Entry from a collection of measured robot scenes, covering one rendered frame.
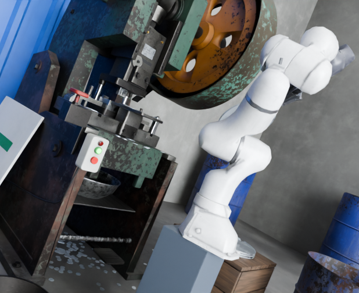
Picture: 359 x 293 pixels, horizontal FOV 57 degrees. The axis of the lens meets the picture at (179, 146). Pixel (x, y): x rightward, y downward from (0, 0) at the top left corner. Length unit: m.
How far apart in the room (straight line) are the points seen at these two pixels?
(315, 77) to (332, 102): 3.75
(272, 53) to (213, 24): 1.00
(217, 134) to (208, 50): 0.92
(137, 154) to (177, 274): 0.63
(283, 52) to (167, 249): 0.71
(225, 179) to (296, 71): 0.39
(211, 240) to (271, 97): 0.48
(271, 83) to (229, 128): 0.20
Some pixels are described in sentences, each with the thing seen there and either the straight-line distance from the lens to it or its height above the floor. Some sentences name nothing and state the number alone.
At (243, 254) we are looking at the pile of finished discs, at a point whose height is 0.36.
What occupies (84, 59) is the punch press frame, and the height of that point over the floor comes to 0.92.
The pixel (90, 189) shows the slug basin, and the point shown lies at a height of 0.37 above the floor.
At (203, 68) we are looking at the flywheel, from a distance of 1.89.
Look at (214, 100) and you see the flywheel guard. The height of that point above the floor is 1.00.
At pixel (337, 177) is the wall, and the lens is 4.48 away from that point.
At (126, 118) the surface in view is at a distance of 1.53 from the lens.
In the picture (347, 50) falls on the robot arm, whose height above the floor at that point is 1.30.
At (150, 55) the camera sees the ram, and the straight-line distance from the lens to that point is 1.67.
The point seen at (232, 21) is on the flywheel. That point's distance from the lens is 1.93.
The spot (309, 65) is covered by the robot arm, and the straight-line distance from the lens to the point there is 1.02.
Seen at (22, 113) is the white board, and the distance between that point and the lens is 1.84.
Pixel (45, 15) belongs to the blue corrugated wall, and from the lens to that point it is 2.71.
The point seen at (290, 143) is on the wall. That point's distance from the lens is 4.77.
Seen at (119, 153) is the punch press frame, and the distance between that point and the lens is 1.49.
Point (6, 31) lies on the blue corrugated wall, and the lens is 2.62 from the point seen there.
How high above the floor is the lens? 0.74
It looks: 1 degrees down
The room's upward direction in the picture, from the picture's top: 22 degrees clockwise
